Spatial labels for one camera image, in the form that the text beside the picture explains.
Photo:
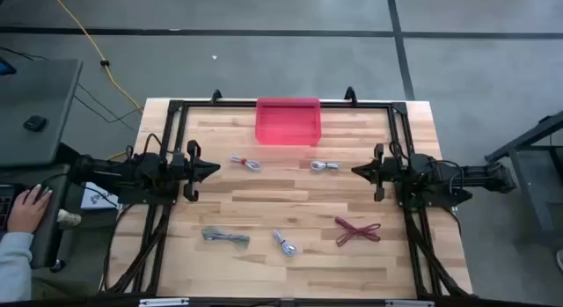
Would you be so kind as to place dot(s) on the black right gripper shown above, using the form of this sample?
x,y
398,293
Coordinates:
x,y
381,171

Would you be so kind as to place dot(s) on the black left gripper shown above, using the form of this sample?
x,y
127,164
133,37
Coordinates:
x,y
192,170

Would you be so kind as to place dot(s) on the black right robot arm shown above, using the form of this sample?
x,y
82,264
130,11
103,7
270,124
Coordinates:
x,y
457,175

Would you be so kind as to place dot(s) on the person's forearm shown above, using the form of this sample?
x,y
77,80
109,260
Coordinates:
x,y
14,267

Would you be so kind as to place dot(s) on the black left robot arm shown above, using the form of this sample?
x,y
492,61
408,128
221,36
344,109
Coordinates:
x,y
110,171

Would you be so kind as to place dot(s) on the pink translucent plastic bin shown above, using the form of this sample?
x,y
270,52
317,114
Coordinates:
x,y
288,122

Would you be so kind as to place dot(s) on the white paper sheet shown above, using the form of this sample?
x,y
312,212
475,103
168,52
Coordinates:
x,y
94,199

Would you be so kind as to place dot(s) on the small whitish object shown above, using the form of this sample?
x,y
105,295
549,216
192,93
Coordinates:
x,y
69,218

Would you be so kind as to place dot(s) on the dark metal cart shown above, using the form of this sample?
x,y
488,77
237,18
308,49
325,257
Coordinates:
x,y
532,166

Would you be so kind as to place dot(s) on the black computer mouse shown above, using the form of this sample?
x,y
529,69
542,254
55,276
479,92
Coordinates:
x,y
35,123

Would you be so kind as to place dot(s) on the person's hand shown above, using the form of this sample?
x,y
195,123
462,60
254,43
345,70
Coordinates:
x,y
28,208

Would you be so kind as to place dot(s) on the grey desk top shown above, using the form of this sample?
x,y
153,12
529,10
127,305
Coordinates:
x,y
35,100

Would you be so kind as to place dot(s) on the black keyboard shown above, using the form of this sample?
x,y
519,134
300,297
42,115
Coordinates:
x,y
5,206

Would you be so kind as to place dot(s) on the blue object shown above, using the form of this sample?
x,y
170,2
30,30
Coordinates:
x,y
6,67

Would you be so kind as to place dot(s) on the black frame clamp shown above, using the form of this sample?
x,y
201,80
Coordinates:
x,y
350,95
216,96

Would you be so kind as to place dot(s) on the black aluminium table frame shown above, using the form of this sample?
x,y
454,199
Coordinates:
x,y
286,104

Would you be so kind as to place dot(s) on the white metal bracket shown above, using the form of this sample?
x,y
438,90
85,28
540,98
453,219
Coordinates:
x,y
163,302
409,303

